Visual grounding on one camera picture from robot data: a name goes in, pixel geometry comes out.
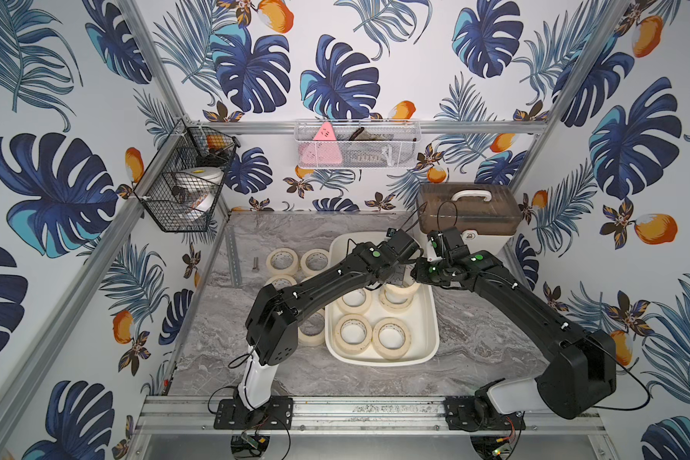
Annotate cream tape roll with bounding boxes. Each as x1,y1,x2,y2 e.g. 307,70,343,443
298,310,325,347
372,317,412,360
335,289,373,315
379,287,414,314
384,266,420,298
266,274,297,291
333,314,373,356
266,247,300,276

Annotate black wire basket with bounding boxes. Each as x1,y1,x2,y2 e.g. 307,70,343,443
132,120,241,234

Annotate white mesh wall basket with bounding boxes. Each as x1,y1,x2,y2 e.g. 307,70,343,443
293,120,422,169

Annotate pink triangle in basket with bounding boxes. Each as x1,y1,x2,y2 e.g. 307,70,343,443
300,122,343,168

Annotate perforated metal DIN rail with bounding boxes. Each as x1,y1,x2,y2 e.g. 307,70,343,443
225,228,243,289

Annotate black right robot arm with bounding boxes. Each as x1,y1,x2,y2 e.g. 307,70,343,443
411,228,616,420

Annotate brown lidded storage case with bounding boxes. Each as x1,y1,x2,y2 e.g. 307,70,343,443
414,182,522,261

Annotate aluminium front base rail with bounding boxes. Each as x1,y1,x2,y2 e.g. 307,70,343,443
135,396,606,437

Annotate white plastic storage tray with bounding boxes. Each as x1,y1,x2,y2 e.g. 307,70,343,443
324,231,441,367

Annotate white object in black basket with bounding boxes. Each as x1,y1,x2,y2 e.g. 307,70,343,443
172,167,223,220

